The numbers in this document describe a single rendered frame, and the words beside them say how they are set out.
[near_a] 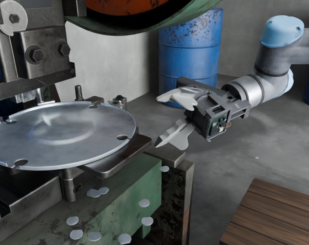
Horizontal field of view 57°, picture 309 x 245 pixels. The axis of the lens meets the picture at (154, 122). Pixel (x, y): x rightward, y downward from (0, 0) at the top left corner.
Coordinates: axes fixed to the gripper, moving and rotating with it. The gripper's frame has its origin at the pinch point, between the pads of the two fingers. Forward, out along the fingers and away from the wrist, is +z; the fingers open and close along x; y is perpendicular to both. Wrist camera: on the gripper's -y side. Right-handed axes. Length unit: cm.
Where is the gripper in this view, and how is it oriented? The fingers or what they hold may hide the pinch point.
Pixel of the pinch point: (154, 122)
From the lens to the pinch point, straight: 59.0
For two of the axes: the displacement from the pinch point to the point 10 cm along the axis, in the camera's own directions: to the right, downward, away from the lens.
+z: -8.6, 3.5, -3.7
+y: 5.1, 6.2, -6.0
